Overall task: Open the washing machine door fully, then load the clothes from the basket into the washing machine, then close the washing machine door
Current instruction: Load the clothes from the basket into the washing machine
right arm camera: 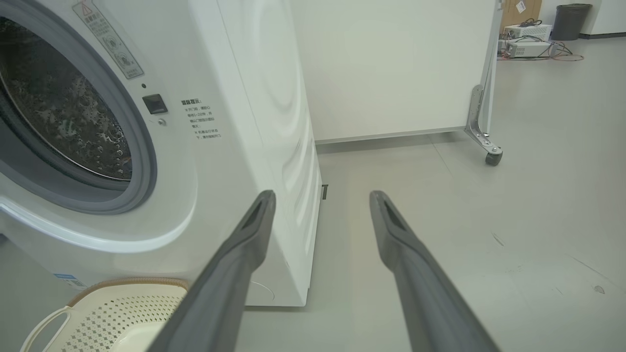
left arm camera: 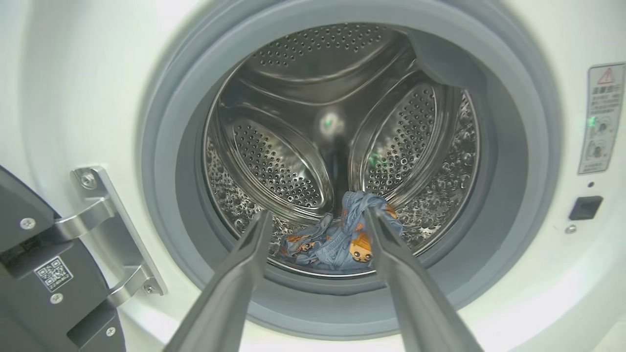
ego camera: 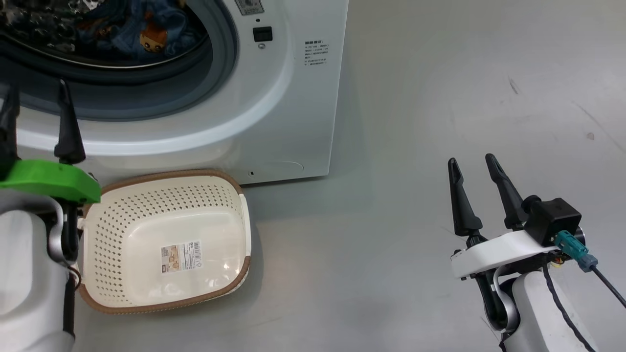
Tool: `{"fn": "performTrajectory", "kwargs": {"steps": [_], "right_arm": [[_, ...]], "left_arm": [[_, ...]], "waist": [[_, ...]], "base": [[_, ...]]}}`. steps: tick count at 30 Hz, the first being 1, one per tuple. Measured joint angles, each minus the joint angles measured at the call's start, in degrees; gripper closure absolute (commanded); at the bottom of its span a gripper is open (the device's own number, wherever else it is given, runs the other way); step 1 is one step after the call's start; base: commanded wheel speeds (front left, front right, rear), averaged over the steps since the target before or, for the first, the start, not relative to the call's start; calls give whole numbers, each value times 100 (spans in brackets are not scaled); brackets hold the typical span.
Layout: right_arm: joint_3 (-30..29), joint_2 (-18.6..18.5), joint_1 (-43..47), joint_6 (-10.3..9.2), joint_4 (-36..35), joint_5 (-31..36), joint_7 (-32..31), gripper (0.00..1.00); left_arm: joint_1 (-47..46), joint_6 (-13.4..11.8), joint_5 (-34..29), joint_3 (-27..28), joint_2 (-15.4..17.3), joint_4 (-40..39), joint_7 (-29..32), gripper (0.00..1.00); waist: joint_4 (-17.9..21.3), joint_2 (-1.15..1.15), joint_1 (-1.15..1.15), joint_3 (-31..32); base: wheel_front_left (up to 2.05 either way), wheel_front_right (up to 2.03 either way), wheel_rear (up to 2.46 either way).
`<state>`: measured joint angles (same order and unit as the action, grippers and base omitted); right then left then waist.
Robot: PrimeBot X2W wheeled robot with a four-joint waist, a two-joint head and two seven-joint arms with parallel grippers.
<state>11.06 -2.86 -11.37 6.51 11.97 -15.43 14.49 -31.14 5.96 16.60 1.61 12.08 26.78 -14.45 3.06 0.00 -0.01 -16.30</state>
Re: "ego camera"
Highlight white front-load washing machine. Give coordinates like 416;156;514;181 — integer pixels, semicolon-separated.
0;0;349;186

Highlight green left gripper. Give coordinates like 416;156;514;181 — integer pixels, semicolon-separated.
0;79;102;204

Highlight right camera cable teal plug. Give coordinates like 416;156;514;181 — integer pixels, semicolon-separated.
555;230;626;309

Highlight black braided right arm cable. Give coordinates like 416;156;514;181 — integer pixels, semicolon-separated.
540;263;598;352

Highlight white perforated laundry basket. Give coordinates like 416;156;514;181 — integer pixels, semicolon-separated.
75;169;253;314

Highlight basket product label sticker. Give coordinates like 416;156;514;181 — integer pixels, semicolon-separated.
160;240;203;274

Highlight blue cartoon print pajama pants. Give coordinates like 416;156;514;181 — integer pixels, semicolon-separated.
117;0;207;57

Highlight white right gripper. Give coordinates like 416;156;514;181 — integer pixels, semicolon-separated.
447;153;561;281

